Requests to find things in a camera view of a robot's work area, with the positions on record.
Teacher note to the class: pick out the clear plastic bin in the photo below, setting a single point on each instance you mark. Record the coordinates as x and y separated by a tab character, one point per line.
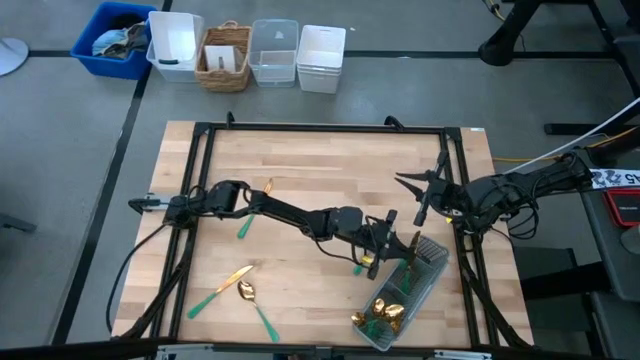
274	75

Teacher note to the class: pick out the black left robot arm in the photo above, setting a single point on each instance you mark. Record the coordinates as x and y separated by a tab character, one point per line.
290	215

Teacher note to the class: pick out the grey plastic cutlery bin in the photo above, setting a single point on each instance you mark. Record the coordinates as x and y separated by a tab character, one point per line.
429	270

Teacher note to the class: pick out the white plastic bin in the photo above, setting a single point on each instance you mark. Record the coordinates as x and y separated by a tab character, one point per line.
175	40
320	50

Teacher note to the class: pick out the white box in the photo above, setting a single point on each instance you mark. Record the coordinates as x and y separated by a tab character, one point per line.
231	56

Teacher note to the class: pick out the black desk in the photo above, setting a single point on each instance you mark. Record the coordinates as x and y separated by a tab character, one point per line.
600	235

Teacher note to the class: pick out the black rig crossbar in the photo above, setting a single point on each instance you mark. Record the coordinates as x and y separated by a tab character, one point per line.
75	348

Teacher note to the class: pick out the black aluminium table frame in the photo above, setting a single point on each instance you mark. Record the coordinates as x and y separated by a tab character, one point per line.
300	127

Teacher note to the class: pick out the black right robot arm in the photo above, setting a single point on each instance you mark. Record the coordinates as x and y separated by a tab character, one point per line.
550	180

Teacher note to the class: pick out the white printed label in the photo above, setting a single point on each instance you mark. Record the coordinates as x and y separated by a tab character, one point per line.
612	178

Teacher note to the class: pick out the black frame post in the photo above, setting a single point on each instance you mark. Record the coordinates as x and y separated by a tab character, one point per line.
395	122
230	120

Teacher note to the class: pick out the black floor object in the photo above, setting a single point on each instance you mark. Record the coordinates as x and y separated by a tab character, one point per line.
15	222

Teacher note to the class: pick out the pile of clothes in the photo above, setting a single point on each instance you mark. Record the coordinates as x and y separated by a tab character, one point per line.
117	42

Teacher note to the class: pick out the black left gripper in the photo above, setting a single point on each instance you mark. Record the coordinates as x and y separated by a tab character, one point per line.
375	240

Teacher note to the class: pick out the black stand foot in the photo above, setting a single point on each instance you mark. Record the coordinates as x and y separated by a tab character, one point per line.
500	50

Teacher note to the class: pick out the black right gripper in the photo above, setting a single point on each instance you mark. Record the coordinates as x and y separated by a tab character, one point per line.
445	197

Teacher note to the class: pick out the black table clamp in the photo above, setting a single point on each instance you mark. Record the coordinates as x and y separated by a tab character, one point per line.
142	204

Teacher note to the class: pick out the white round stand base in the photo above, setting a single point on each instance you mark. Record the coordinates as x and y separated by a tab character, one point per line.
10	55

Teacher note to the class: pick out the red flat device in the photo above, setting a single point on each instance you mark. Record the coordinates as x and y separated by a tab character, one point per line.
622	207

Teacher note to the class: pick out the wicker basket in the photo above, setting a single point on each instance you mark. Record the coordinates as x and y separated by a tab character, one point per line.
222	82

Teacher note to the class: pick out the blue plastic bin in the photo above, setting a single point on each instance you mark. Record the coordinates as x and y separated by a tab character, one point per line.
82	47

